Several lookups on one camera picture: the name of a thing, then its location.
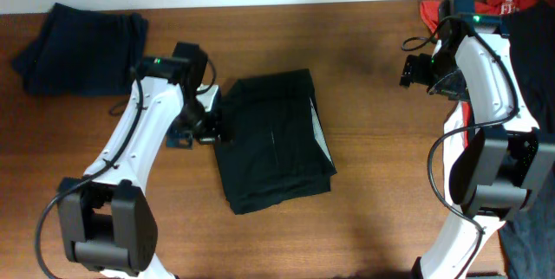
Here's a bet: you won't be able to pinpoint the folded navy blue garment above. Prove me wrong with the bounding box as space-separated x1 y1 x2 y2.
11 3 148 96

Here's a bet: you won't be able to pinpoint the dark green shorts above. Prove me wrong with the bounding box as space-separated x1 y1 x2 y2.
214 69 336 215

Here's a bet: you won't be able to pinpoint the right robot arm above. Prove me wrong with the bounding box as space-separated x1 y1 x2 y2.
400 0 554 279

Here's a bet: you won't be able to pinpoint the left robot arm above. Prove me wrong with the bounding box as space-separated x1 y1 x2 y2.
55 42 224 278

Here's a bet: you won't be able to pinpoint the red t-shirt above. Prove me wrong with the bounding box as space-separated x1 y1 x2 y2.
420 0 554 132

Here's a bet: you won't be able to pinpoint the black garment on right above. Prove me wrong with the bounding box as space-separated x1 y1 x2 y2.
499 1 554 279

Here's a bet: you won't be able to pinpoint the white garment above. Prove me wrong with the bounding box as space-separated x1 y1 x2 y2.
442 102 469 205

